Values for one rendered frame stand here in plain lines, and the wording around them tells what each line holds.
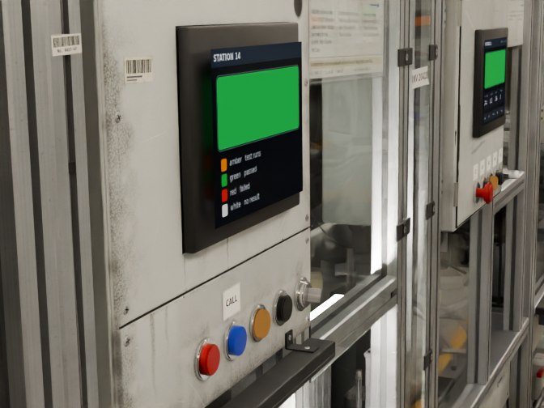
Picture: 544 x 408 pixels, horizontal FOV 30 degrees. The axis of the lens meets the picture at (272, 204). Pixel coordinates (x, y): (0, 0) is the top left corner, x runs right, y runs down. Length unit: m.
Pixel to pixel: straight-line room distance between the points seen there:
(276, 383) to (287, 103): 0.29
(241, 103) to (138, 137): 0.15
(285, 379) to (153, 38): 0.40
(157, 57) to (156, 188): 0.11
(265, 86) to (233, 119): 0.08
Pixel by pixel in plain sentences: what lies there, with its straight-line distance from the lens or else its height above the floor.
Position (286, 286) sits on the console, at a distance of 1.14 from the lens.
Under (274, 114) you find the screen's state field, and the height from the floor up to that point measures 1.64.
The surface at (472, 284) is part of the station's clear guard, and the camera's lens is 2.23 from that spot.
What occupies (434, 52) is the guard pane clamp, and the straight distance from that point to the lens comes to 1.72.
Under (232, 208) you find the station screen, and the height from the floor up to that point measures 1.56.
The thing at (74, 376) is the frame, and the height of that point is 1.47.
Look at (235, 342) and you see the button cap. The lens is 1.01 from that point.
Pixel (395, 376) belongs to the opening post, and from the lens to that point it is 1.64.
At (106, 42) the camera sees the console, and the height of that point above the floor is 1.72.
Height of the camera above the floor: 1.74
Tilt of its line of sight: 11 degrees down
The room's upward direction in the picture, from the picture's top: 1 degrees counter-clockwise
